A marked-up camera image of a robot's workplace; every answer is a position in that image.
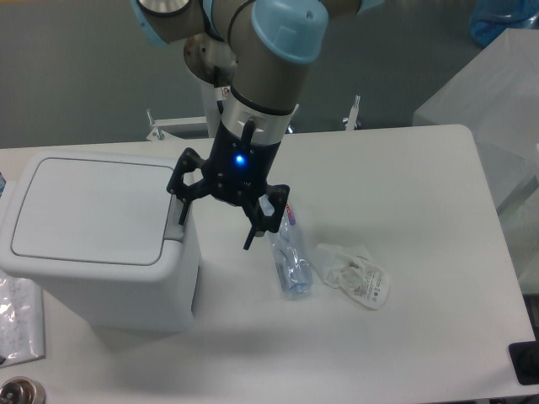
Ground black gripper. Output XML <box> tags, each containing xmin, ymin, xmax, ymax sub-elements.
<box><xmin>166</xmin><ymin>124</ymin><xmax>291</xmax><ymax>250</ymax></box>

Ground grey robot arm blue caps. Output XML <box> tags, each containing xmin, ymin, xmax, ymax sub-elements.
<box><xmin>131</xmin><ymin>1</ymin><xmax>367</xmax><ymax>238</ymax></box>

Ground round metal connector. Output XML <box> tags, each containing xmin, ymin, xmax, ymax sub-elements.
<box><xmin>1</xmin><ymin>376</ymin><xmax>46</xmax><ymax>404</ymax></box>

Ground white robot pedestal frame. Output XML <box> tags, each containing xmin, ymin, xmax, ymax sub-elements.
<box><xmin>145</xmin><ymin>79</ymin><xmax>363</xmax><ymax>142</ymax></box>

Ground clear bag with papers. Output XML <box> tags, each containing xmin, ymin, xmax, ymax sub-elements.
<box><xmin>1</xmin><ymin>272</ymin><xmax>45</xmax><ymax>368</ymax></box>

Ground white push-lid trash can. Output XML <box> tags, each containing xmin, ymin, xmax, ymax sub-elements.
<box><xmin>1</xmin><ymin>151</ymin><xmax>201</xmax><ymax>333</ymax></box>

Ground crumpled clear plastic wrapper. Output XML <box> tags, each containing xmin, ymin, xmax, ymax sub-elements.
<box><xmin>311</xmin><ymin>243</ymin><xmax>390</xmax><ymax>310</ymax></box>

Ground crushed clear plastic bottle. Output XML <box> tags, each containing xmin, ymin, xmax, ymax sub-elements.
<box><xmin>268</xmin><ymin>201</ymin><xmax>313</xmax><ymax>300</ymax></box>

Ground black device at table edge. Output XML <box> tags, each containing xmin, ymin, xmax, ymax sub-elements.
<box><xmin>509</xmin><ymin>341</ymin><xmax>538</xmax><ymax>385</ymax></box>

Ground blue water jug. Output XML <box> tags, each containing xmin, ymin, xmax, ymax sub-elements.
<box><xmin>468</xmin><ymin>1</ymin><xmax>538</xmax><ymax>48</ymax></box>

